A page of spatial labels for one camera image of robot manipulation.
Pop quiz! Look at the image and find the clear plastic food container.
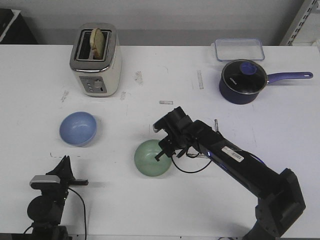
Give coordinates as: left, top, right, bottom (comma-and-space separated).
211, 38, 265, 62

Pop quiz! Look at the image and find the glass pot lid blue knob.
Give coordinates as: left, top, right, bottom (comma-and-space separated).
222, 59, 268, 95

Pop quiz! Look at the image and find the left black cable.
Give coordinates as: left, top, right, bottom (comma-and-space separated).
67, 187, 88, 237

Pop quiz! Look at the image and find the black cable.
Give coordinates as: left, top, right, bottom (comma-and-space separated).
170, 144, 213, 174
67, 187, 88, 237

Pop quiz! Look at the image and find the dark blue saucepan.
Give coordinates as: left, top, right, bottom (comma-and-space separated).
219, 71, 313, 105

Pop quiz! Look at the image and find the green bowl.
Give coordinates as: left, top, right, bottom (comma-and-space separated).
134, 139, 172, 177

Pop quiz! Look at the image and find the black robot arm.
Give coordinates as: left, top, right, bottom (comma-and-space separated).
153, 116, 306, 240
27, 155, 89, 240

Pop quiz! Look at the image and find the white slotted metal rack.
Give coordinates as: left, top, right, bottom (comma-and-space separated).
279, 0, 320, 46

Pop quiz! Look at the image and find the toast slice in toaster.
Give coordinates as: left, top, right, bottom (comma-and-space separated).
89, 28, 106, 60

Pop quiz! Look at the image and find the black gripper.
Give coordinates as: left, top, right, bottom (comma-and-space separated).
44, 155, 89, 200
154, 117, 195, 162

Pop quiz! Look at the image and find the cream and chrome toaster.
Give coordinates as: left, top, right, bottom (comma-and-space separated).
69, 23, 122, 97

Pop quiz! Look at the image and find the right black cable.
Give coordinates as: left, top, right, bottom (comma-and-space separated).
170, 144, 213, 174

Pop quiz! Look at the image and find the blue bowl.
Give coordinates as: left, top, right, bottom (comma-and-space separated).
59, 111, 98, 147

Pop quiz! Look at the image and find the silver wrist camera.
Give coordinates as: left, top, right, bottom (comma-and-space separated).
29, 175, 61, 190
153, 106, 193, 134

